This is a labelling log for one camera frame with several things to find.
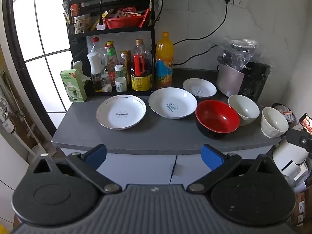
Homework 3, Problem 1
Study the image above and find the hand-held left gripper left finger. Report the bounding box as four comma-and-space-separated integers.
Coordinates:
28, 143, 123, 195

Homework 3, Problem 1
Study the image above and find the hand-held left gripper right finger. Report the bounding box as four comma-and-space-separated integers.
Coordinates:
186, 144, 281, 194

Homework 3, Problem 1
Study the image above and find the red and black bowl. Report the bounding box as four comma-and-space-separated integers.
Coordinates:
195, 99, 240, 140

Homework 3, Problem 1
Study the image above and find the gold-rimmed flower plate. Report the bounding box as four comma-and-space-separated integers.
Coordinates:
96, 95, 147, 130

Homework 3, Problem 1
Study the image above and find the white plate with blue logo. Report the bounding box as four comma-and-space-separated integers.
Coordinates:
148, 87, 198, 120

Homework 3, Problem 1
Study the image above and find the small white plate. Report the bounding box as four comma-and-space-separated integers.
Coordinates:
183, 78, 217, 98

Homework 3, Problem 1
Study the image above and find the white cabinet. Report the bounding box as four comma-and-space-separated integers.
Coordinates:
60, 147, 276, 186

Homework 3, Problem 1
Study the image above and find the small glass spice jar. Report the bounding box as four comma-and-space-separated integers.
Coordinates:
101, 74, 113, 92

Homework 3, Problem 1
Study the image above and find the green cardboard box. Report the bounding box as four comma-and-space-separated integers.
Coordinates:
60, 69, 87, 102

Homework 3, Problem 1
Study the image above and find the white cap powder bottle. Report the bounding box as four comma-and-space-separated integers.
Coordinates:
114, 77, 128, 92

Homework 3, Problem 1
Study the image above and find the rice cooker with black panel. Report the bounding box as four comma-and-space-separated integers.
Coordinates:
216, 61, 271, 103

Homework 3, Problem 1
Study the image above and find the brown bowl with items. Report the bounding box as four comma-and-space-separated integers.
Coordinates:
272, 104, 296, 123

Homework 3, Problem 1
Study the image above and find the white cloth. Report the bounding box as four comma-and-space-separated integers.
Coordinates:
72, 60, 92, 86

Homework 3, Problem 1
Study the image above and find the oil sprayer bottle white top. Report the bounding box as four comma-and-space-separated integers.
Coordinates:
87, 52, 103, 92

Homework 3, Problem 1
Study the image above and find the white standing fan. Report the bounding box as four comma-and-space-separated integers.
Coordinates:
0, 97, 16, 134

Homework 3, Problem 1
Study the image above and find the brown sauce bottle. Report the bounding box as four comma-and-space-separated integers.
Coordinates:
119, 50, 132, 78

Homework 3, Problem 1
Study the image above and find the red label sauce bottle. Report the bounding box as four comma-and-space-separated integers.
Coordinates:
106, 41, 119, 86

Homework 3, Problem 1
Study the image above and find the phone on holder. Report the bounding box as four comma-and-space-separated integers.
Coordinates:
299, 113, 312, 134

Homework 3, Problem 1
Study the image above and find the clear bottle with red cap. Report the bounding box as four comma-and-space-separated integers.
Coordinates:
90, 37, 105, 75

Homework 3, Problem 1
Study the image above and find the clear plastic bag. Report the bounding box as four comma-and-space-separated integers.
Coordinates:
217, 38, 260, 74

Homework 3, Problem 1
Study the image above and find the orange juice bottle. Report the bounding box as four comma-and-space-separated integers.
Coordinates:
155, 32, 175, 89

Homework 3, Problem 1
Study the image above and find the black metal rack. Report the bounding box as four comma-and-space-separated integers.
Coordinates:
62, 0, 156, 95

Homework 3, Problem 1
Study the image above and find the window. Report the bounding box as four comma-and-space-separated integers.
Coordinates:
5, 0, 74, 114

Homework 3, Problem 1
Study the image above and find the red plastic basket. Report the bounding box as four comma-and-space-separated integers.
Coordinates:
103, 15, 144, 29

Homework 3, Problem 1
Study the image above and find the soy sauce bottle red handle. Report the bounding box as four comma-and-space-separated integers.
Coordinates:
130, 39, 153, 92

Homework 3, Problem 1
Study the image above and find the black power cable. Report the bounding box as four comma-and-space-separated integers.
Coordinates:
174, 44, 218, 65
174, 3, 230, 46

